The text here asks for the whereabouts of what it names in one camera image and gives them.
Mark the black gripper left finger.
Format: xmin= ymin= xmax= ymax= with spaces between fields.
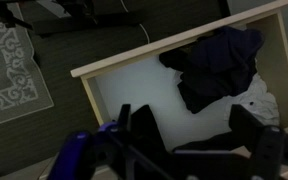
xmin=117 ymin=104 xmax=171 ymax=180

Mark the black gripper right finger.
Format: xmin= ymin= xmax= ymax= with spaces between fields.
xmin=229 ymin=105 xmax=286 ymax=180

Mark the white clothing in drawer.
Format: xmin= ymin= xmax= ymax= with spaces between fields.
xmin=224 ymin=73 xmax=280 ymax=125

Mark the open light wood drawer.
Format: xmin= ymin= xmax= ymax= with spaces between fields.
xmin=71 ymin=0 xmax=288 ymax=151

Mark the dark navy clothing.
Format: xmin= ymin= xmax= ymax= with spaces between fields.
xmin=159 ymin=26 xmax=264 ymax=114

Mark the grey patterned rug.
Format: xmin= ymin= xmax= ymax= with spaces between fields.
xmin=0 ymin=3 xmax=55 ymax=130

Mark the white cable on floor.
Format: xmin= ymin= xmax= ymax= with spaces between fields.
xmin=119 ymin=0 xmax=151 ymax=44

